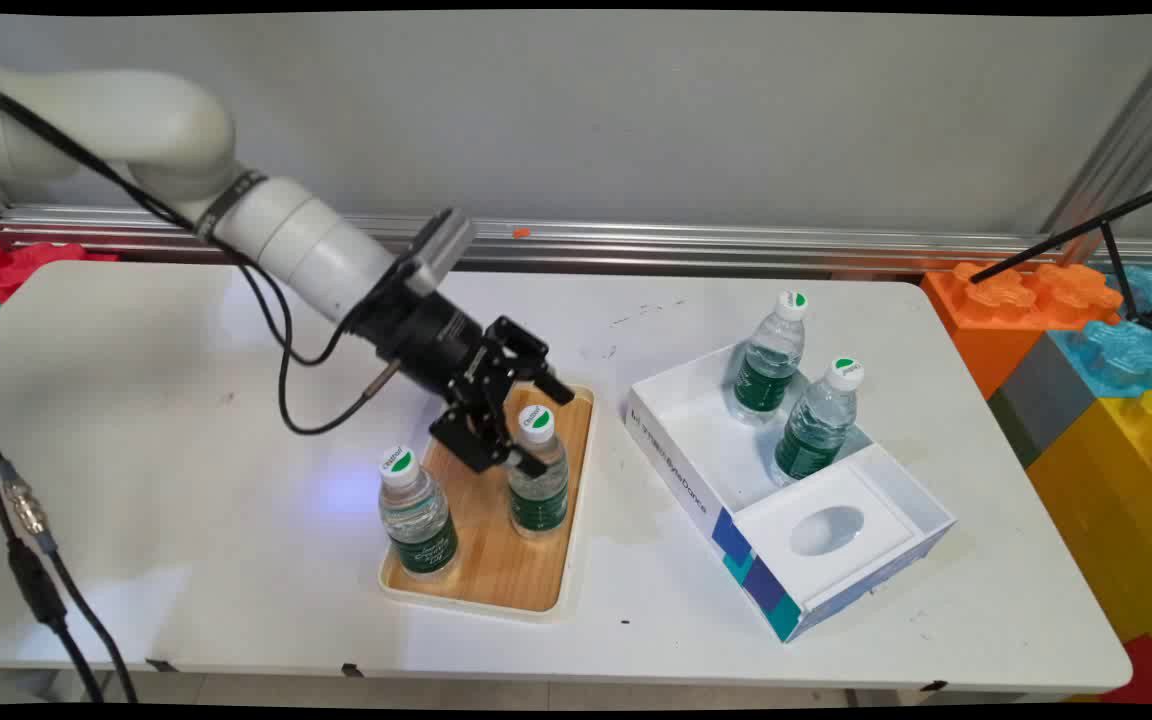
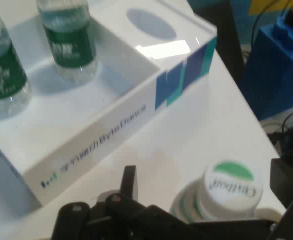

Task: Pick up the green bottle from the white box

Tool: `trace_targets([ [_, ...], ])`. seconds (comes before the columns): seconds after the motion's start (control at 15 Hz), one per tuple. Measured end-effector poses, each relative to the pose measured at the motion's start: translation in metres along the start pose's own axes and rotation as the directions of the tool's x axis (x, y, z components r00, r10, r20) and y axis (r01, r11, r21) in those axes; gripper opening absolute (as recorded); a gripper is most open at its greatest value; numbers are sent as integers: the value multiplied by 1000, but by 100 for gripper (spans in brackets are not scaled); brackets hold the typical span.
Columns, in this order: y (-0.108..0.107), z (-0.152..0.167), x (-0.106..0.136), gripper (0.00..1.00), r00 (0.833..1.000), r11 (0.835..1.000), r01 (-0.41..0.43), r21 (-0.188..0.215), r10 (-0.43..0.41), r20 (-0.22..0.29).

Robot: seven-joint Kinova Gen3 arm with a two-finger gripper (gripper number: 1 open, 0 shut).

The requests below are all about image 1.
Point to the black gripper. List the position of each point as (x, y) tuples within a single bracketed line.
[(421, 335)]

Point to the clear green-label water bottle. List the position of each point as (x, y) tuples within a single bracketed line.
[(814, 430), (539, 495), (768, 370), (419, 525)]

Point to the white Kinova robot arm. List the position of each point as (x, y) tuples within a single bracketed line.
[(166, 130)]

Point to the wooden tray with white rim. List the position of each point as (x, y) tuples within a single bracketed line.
[(496, 565)]

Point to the white cardboard box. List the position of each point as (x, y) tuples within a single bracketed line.
[(836, 560)]

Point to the red foam building block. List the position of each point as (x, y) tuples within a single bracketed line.
[(1151, 675), (21, 265)]

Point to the orange foam building block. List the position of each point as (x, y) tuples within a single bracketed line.
[(996, 310)]

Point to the light blue foam building block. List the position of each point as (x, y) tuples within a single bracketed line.
[(1121, 350)]

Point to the black tripod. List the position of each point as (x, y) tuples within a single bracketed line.
[(1116, 255)]

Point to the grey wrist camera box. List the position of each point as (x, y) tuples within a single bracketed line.
[(441, 250)]

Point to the horizontal aluminium rail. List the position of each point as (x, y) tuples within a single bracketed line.
[(696, 243)]

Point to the slanted aluminium post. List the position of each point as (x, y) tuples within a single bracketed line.
[(1126, 140)]

